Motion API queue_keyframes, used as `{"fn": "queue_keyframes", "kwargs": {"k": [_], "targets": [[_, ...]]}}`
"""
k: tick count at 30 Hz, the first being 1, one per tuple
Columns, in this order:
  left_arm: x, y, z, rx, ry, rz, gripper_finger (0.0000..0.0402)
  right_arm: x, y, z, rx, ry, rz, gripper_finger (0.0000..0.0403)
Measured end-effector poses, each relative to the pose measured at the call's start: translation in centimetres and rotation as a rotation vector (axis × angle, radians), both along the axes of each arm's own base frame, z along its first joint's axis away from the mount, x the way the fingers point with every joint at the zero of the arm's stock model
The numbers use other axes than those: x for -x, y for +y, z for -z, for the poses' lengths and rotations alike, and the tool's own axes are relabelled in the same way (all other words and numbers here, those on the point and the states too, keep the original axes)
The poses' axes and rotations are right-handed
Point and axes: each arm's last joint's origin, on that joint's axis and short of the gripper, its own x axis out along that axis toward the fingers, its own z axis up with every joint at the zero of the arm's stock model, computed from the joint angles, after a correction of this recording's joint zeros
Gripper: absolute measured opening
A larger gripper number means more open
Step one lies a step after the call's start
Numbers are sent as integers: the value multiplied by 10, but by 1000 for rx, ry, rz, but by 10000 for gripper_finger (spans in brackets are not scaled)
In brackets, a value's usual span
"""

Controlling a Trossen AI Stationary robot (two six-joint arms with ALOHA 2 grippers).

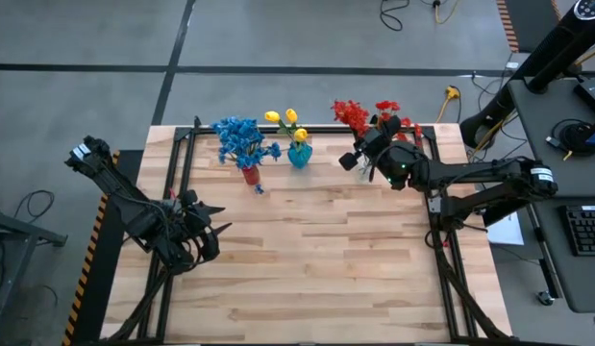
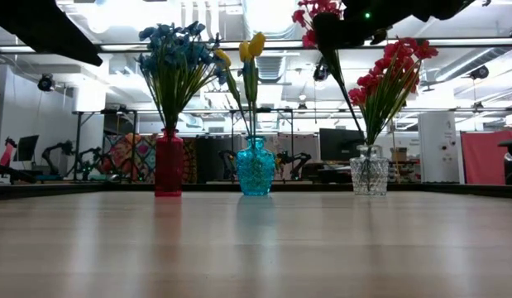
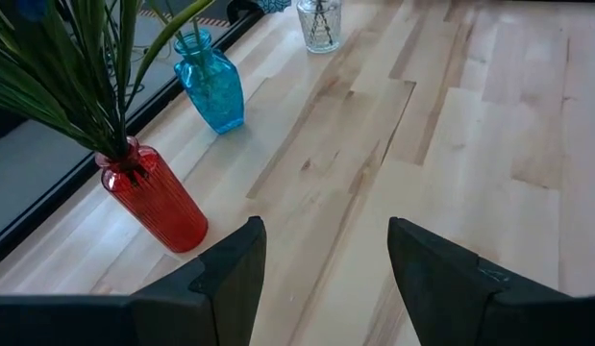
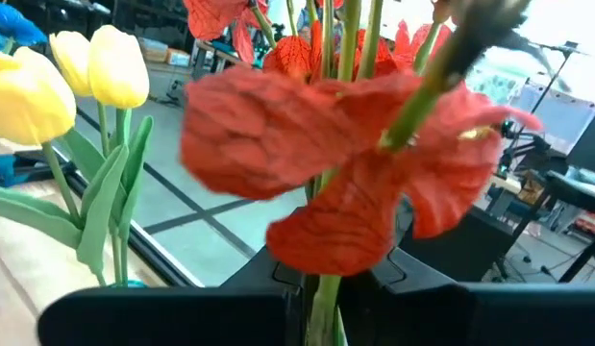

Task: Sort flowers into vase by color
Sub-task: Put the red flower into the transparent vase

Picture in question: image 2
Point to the brown cardboard box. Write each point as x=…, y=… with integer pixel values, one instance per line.
x=399, y=155

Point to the black background robot arm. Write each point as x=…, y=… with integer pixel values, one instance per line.
x=57, y=147
x=90, y=155
x=297, y=159

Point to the black metal stand frame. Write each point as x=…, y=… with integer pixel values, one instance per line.
x=77, y=140

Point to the red artificial flower bunch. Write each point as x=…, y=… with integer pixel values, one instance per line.
x=398, y=51
x=357, y=95
x=309, y=39

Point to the pink object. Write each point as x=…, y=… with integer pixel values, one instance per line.
x=6, y=155

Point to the red ribbed glass vase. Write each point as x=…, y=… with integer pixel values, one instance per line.
x=168, y=169

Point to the clear glass vase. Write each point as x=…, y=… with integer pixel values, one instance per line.
x=369, y=174

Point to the white cylindrical column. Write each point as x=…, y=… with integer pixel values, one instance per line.
x=438, y=140

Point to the colourful mandala tapestry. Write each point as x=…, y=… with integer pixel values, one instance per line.
x=127, y=153

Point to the small dark monitor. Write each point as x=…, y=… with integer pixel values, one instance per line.
x=26, y=147

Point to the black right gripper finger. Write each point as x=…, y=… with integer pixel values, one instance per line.
x=332, y=31
x=379, y=36

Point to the black table edge rail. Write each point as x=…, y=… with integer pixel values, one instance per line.
x=53, y=189

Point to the black ceiling-mounted camera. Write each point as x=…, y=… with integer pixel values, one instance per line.
x=46, y=83
x=480, y=72
x=321, y=72

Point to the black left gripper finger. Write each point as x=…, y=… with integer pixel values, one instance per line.
x=77, y=45

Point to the black computer monitor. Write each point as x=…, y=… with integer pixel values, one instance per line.
x=340, y=145

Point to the turquoise glass vase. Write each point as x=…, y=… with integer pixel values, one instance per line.
x=255, y=174

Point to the red partition panel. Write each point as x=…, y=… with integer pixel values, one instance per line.
x=481, y=157

